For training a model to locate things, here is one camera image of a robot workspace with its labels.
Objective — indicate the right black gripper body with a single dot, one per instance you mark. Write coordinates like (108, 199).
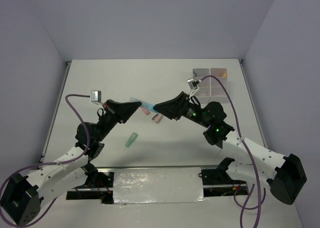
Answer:
(190, 111)

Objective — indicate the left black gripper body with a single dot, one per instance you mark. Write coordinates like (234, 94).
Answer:
(109, 120)

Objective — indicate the blue highlighter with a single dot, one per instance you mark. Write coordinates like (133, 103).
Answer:
(145, 105)

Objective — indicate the pink correction tape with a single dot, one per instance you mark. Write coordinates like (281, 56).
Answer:
(146, 112)

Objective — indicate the clear tape roll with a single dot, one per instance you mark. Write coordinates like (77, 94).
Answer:
(203, 94)

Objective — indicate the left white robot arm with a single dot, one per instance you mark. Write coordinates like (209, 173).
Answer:
(23, 196)

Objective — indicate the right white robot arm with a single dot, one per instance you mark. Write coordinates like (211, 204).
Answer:
(242, 158)

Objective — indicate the pink stapler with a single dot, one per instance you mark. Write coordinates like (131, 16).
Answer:
(157, 118)

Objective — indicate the left white organizer box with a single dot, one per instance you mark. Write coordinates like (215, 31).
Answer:
(204, 87)

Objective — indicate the white organizer box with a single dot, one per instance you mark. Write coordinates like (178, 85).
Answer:
(217, 92)
(204, 87)

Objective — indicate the green correction tape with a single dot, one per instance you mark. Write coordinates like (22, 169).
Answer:
(131, 139)

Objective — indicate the right white organizer box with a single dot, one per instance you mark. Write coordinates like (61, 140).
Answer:
(217, 92)

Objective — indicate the silver foil cover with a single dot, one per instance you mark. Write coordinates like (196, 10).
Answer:
(157, 186)

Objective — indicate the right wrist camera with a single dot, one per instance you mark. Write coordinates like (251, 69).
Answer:
(193, 85)

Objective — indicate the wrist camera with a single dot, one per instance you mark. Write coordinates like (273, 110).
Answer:
(96, 97)
(193, 85)

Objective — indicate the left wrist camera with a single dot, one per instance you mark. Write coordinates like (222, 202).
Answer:
(96, 97)

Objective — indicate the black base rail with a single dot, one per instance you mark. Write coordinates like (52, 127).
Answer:
(99, 187)

